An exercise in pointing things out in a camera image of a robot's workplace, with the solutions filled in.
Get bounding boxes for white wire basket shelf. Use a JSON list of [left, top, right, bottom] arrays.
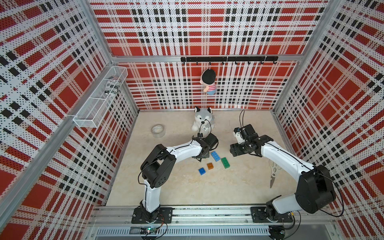
[[74, 66, 128, 128]]

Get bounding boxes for black left camera cable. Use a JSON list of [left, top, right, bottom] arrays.
[[198, 119, 213, 138]]

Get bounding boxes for white handled scissors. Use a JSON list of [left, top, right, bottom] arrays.
[[269, 160, 281, 188]]

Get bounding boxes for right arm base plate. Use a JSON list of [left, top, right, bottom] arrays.
[[250, 206, 294, 223]]

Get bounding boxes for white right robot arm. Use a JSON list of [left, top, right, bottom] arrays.
[[230, 125, 337, 220]]

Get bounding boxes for patterned can in basket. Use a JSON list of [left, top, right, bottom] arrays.
[[104, 76, 121, 97]]

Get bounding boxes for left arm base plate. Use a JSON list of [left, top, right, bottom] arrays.
[[131, 206, 174, 224]]

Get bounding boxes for black hook rail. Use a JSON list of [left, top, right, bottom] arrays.
[[181, 56, 279, 63]]

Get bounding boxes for green long lego brick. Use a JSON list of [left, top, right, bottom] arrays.
[[221, 158, 230, 169]]

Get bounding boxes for light blue long lego brick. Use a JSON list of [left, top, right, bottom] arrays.
[[211, 151, 221, 162]]

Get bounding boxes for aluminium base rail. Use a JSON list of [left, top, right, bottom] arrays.
[[88, 203, 335, 226]]

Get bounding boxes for hanging boy doll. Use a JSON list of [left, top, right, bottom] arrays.
[[200, 69, 217, 95]]

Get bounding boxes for clear tape roll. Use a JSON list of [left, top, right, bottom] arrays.
[[151, 124, 166, 139]]

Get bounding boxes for dark blue square lego brick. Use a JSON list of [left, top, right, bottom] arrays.
[[199, 168, 206, 176]]

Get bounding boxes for orange square lego brick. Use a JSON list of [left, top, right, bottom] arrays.
[[207, 163, 214, 170]]

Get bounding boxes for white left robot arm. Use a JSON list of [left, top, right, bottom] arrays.
[[138, 133, 219, 214]]

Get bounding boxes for grey white husky plush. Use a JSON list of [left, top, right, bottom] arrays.
[[191, 107, 215, 135]]

